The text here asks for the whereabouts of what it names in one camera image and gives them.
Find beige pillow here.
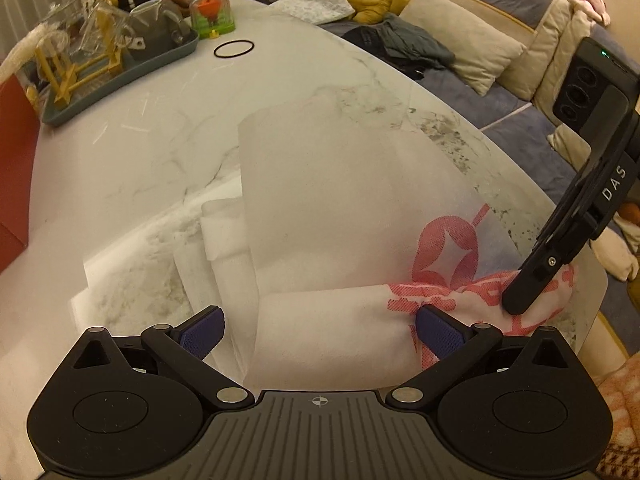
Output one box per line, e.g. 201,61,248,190
400,0,529,97
497,0,592,107

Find white brown plush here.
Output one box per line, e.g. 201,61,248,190
591,199,640,282

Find red cardboard box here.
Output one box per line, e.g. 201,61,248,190
0,77,44,277

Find pink bunny plush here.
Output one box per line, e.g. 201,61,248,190
570,0,614,29

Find sleeve of paper cups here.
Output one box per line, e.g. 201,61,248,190
2,24,53,87

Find dark clothes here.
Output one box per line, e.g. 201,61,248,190
345,14,456,81

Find white red-printed shopping bag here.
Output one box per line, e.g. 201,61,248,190
170,96,579,392

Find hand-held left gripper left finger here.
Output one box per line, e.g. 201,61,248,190
65,305,253,407

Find teal tray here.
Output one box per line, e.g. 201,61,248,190
41,27,200,127

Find wooden cup rack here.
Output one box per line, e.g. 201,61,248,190
35,10,124,107

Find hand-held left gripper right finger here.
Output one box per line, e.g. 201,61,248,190
386,305,575,407

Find black rubber ring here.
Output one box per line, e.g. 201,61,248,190
213,39,255,60

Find pink spotted fleece clothing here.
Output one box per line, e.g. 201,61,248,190
594,360,640,480

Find glass pitcher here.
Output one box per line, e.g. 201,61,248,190
85,0,132,48
49,2,101,62

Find glass teapot with funnel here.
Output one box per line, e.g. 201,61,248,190
125,0,194,52

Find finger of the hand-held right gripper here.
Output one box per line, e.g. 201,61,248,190
501,172,601,317

